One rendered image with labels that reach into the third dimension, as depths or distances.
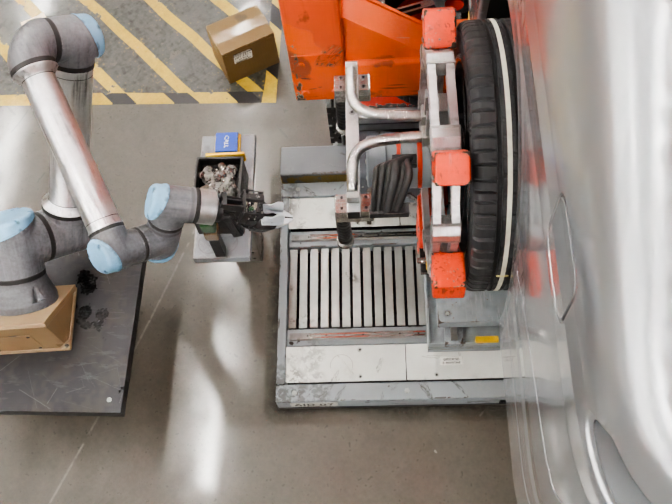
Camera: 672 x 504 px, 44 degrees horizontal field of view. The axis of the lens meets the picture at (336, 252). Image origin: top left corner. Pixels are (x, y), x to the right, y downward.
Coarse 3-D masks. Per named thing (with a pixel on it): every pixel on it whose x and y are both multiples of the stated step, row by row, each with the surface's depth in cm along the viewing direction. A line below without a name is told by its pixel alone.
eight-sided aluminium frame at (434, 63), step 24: (432, 72) 183; (432, 96) 180; (456, 96) 180; (432, 120) 177; (456, 120) 177; (432, 144) 176; (456, 144) 176; (432, 192) 180; (456, 192) 179; (432, 216) 182; (456, 216) 181; (432, 240) 185; (456, 240) 185
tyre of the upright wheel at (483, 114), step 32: (480, 32) 183; (480, 64) 176; (512, 64) 176; (480, 96) 173; (512, 96) 172; (480, 128) 171; (512, 128) 171; (480, 160) 172; (480, 192) 174; (480, 224) 176; (512, 224) 176; (480, 256) 182; (512, 256) 183; (480, 288) 196
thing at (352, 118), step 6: (348, 108) 197; (348, 114) 196; (354, 114) 196; (348, 120) 196; (354, 120) 196; (348, 126) 195; (354, 126) 195; (348, 132) 194; (354, 132) 194; (348, 138) 193; (354, 138) 193; (348, 144) 193; (354, 144) 193; (348, 150) 192; (348, 204) 186; (354, 204) 186; (348, 210) 185; (354, 210) 185; (360, 210) 188; (348, 216) 187; (354, 216) 187; (360, 216) 187
